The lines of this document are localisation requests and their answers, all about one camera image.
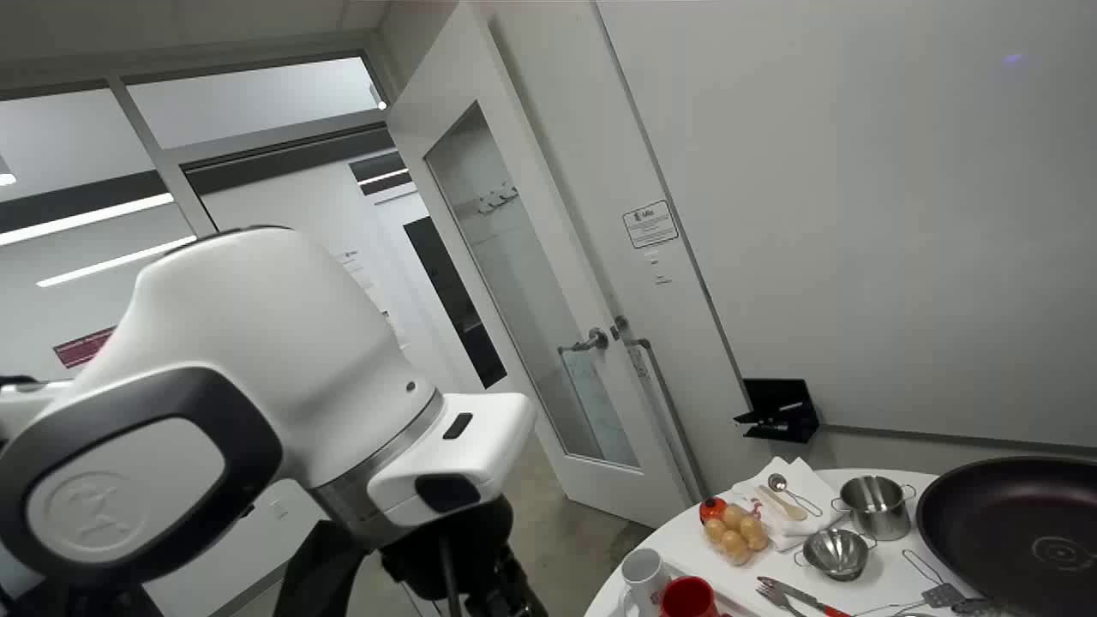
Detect black frying pan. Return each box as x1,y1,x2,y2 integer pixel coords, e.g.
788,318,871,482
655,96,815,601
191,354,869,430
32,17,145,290
917,459,1097,617

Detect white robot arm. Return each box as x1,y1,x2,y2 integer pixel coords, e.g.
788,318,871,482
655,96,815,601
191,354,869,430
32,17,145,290
0,225,548,617

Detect white napkin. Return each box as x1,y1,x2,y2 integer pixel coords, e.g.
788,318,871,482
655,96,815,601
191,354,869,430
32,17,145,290
732,455,843,550

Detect white door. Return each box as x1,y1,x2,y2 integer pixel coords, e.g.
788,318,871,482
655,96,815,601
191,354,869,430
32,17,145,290
387,0,713,527

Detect red mug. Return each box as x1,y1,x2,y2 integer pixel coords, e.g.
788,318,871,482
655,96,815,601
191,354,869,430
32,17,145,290
659,577,721,617

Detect red handled tongs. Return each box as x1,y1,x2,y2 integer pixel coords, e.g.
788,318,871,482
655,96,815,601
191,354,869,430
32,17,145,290
757,577,854,617

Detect white mug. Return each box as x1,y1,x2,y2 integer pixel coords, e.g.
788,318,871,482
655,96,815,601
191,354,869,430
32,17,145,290
621,547,667,607

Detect bag of eggs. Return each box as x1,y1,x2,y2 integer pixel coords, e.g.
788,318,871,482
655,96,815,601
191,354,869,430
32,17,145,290
700,497,769,565

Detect black wall bracket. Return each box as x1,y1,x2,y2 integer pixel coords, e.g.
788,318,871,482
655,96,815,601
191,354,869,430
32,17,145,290
736,378,819,443

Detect metal spoon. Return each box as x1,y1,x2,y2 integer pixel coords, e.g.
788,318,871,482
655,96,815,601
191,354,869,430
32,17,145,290
769,474,822,517

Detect small steel bowl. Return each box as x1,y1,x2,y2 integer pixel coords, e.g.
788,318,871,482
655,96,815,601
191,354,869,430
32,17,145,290
804,527,871,581

